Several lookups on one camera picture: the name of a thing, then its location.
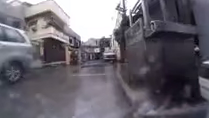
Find white car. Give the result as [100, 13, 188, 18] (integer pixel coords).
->
[102, 49, 118, 63]

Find distant buildings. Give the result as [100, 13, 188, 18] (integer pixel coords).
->
[80, 36, 113, 62]

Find wet grey asphalt road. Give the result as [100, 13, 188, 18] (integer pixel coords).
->
[0, 55, 209, 118]

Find large dark metal container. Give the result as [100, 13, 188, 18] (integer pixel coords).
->
[122, 0, 209, 118]

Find beige building with balcony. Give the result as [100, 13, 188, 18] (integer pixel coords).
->
[6, 0, 83, 68]

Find silver parked car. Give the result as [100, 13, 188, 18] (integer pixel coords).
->
[0, 18, 35, 87]

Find utility pole with wires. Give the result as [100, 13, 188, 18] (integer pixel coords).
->
[113, 0, 132, 64]

